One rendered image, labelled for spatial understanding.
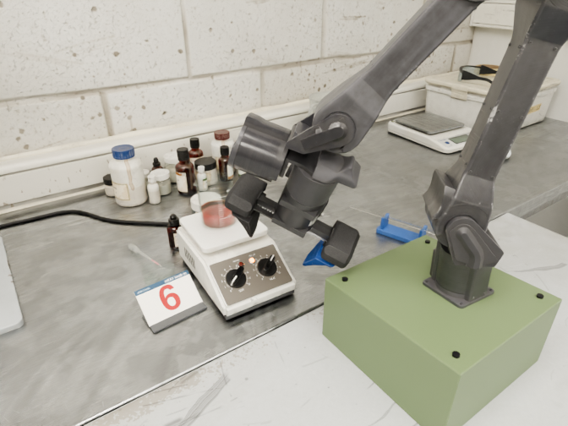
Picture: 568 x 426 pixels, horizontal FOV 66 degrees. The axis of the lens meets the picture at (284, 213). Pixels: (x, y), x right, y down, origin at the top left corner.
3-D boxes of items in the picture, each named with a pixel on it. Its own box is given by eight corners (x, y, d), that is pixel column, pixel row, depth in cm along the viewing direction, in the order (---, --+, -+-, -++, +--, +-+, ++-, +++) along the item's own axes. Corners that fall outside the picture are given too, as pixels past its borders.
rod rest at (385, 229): (428, 241, 86) (432, 226, 84) (422, 248, 84) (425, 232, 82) (382, 226, 91) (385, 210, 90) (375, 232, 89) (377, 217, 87)
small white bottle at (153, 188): (159, 204, 99) (155, 177, 96) (148, 204, 100) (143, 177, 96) (162, 199, 102) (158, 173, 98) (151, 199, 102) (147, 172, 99)
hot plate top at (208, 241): (270, 233, 74) (270, 229, 73) (204, 255, 68) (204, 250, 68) (238, 205, 82) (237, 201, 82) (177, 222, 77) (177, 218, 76)
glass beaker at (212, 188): (225, 211, 79) (221, 168, 75) (243, 226, 75) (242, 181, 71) (190, 222, 76) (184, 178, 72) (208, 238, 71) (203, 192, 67)
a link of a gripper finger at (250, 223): (253, 225, 60) (270, 196, 63) (230, 213, 60) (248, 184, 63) (243, 250, 65) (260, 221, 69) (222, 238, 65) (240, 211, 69)
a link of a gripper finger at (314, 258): (334, 268, 59) (346, 236, 63) (309, 255, 59) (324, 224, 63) (317, 289, 65) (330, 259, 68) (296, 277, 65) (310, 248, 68)
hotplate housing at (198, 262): (297, 294, 72) (297, 254, 68) (225, 324, 66) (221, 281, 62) (237, 234, 88) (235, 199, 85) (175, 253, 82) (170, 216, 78)
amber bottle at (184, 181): (192, 186, 108) (187, 144, 103) (199, 192, 105) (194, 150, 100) (175, 190, 106) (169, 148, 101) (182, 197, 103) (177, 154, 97)
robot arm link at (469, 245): (479, 235, 58) (488, 191, 55) (502, 272, 50) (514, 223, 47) (428, 232, 58) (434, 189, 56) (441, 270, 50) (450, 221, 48)
